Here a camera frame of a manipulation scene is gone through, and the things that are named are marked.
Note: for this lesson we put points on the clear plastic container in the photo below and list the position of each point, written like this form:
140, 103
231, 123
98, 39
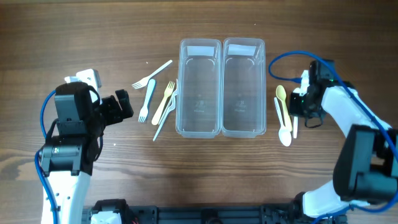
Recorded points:
199, 83
244, 88

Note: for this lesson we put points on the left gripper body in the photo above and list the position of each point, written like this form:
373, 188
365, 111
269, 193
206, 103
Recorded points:
112, 107

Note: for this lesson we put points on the yellow plastic spoon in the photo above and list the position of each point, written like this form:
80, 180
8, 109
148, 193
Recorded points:
281, 95

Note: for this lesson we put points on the left clear plastic container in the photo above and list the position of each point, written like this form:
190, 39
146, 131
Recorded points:
199, 83

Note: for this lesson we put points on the clear plastic knife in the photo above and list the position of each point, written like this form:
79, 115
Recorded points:
160, 126

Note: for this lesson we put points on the white spoon bowl down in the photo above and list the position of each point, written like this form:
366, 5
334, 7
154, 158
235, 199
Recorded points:
284, 134

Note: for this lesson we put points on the yellow plastic fork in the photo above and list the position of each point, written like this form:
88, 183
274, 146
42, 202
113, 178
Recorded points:
167, 93

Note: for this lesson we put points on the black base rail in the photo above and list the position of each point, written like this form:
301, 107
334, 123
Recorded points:
265, 214

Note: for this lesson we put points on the white spoon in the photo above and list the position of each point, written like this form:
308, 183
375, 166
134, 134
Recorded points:
295, 126

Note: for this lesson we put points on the light blue plastic fork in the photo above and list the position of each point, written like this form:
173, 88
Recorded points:
145, 108

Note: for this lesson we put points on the white plastic fork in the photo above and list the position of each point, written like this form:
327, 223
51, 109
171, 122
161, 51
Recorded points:
144, 81

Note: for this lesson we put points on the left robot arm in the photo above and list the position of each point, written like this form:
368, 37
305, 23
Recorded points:
72, 145

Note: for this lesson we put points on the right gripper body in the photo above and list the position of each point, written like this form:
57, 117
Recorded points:
298, 104

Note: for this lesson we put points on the right clear plastic container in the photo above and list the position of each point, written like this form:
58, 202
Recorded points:
244, 88

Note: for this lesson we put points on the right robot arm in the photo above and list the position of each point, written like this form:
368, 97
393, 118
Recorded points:
366, 170

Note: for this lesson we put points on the clear plastic fork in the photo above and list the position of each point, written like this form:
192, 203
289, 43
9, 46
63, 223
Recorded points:
169, 107

